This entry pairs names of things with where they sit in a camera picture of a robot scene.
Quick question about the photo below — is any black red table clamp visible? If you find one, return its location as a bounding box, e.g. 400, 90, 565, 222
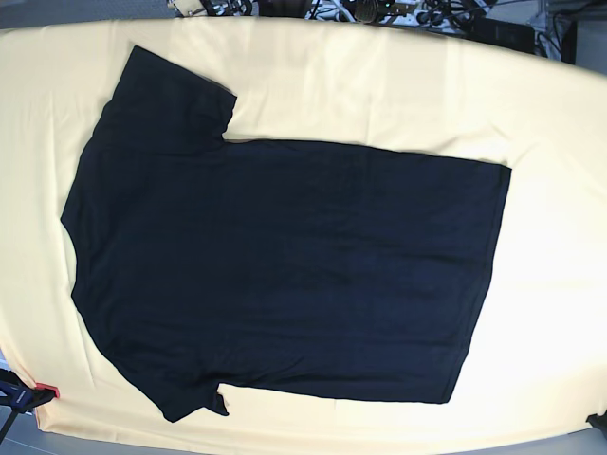
1, 369, 60, 440

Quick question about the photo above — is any black T-shirt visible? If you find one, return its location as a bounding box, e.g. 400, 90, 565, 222
61, 47, 511, 422

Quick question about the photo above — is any yellow table cloth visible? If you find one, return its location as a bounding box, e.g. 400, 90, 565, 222
1, 18, 606, 454

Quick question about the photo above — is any black clamp at right edge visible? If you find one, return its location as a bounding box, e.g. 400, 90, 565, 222
586, 412, 607, 437

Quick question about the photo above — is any black power adapter box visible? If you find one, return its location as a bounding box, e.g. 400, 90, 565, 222
467, 18, 535, 54

